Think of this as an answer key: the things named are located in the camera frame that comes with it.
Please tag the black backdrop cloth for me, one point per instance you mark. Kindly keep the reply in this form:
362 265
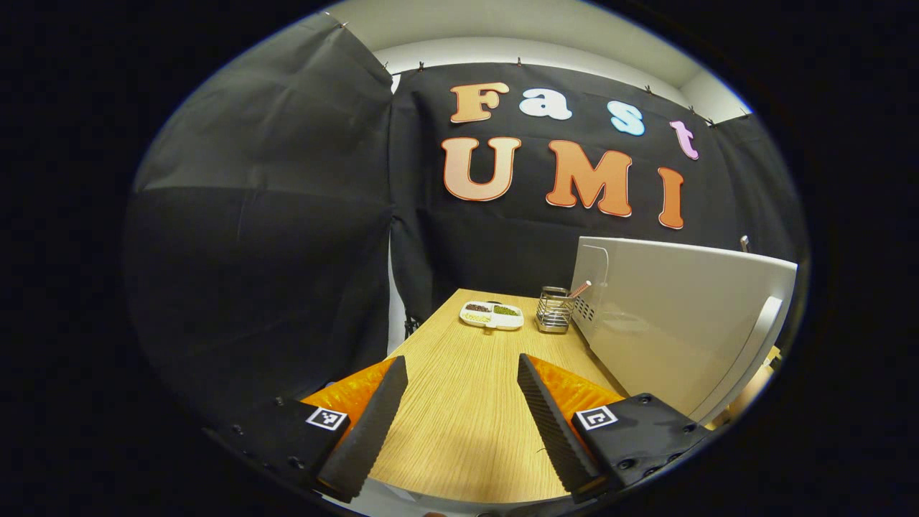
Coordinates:
273 251

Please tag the metal utensil holder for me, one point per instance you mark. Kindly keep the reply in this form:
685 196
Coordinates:
553 312

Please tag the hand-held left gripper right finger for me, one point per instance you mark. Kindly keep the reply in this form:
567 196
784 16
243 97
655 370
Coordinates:
553 424

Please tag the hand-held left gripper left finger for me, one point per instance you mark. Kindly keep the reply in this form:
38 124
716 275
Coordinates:
370 431

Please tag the white divided dish with beans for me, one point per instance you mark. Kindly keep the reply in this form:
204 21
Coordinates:
492 316

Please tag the white microwave oven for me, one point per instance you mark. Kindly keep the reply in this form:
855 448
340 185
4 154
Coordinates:
668 309

